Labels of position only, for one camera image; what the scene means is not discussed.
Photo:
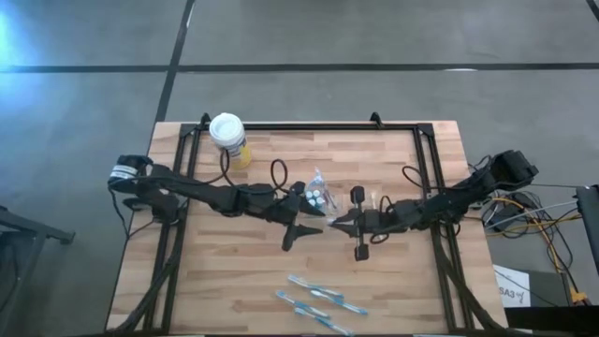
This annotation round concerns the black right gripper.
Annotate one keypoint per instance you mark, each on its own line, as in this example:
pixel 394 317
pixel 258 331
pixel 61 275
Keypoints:
pixel 372 220

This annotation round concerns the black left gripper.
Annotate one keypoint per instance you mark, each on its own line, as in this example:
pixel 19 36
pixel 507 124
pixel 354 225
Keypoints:
pixel 287 210

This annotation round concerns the purple toothbrush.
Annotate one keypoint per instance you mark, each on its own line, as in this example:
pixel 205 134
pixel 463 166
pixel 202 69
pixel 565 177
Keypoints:
pixel 331 196

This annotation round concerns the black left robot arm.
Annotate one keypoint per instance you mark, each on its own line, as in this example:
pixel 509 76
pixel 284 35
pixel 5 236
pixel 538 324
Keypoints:
pixel 196 189

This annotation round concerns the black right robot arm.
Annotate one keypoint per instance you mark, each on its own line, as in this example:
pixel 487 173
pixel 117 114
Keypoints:
pixel 444 206

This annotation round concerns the clear acrylic organizer box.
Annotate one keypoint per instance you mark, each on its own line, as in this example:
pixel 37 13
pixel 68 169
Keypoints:
pixel 327 206

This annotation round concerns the yellow Lysol wipes canister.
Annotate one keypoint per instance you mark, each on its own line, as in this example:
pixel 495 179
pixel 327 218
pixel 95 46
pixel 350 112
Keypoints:
pixel 227 131

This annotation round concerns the white paper sign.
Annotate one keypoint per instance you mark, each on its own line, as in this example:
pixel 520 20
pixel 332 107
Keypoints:
pixel 512 290

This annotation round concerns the dark grey case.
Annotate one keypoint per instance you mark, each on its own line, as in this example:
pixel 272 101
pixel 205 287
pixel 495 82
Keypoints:
pixel 552 323

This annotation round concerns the black metal stand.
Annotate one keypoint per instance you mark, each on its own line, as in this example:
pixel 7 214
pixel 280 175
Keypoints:
pixel 28 229

